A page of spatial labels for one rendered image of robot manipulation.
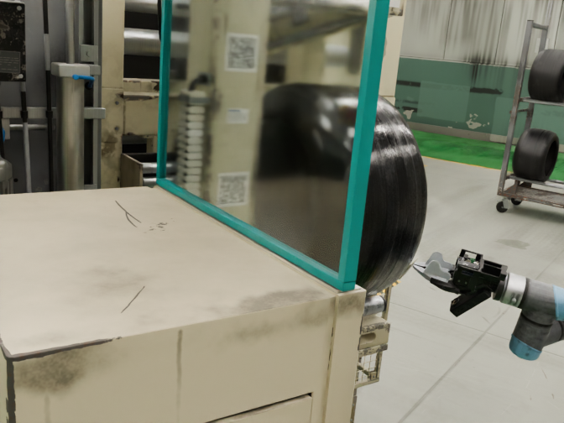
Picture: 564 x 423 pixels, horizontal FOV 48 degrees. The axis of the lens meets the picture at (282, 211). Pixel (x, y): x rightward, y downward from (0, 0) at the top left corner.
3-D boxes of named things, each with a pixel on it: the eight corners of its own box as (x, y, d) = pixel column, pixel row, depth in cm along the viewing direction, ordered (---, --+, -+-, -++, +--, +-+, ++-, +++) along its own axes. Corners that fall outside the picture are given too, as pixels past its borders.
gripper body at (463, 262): (458, 247, 154) (509, 261, 152) (449, 273, 159) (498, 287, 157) (455, 265, 148) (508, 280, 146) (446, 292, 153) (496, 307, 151)
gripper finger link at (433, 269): (417, 250, 154) (455, 261, 152) (411, 268, 158) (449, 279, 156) (415, 258, 152) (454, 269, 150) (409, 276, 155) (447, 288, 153)
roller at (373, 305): (262, 318, 150) (266, 337, 149) (272, 315, 147) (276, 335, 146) (373, 296, 169) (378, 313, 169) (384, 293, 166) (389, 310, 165)
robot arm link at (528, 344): (553, 356, 157) (569, 319, 153) (525, 366, 151) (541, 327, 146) (526, 338, 163) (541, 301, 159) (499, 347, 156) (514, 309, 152)
